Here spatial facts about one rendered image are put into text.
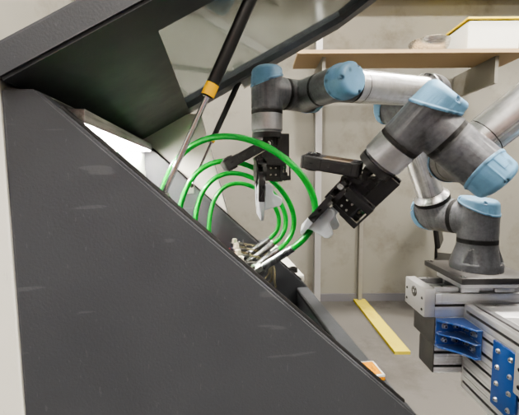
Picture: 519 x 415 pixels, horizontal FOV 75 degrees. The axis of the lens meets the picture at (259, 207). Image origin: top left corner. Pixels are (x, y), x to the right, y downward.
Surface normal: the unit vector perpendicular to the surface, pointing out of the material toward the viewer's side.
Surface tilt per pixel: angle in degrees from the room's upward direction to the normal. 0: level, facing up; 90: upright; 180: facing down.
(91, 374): 90
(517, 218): 90
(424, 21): 90
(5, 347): 90
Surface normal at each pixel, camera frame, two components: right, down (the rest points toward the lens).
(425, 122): -0.47, 0.29
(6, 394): 0.13, 0.09
